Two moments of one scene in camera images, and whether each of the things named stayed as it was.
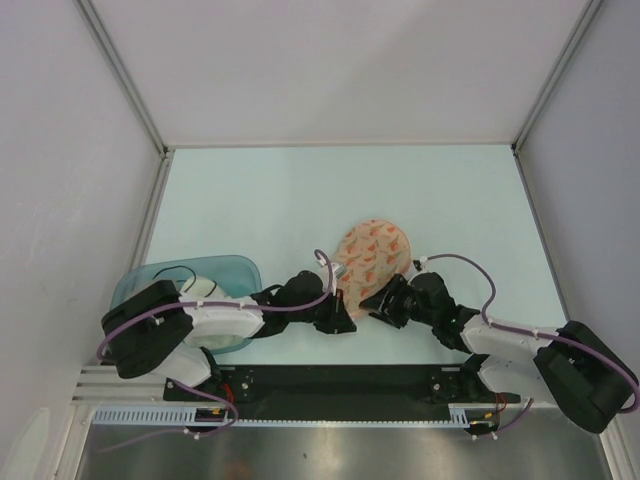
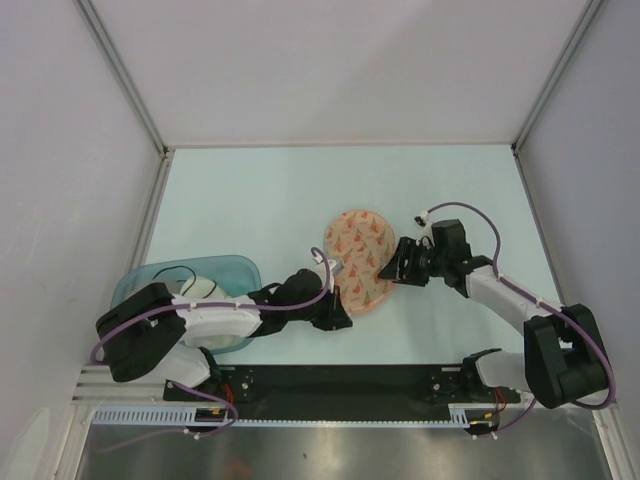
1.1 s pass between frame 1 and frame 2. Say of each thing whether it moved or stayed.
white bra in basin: stayed
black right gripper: moved
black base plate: stayed
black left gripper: stayed
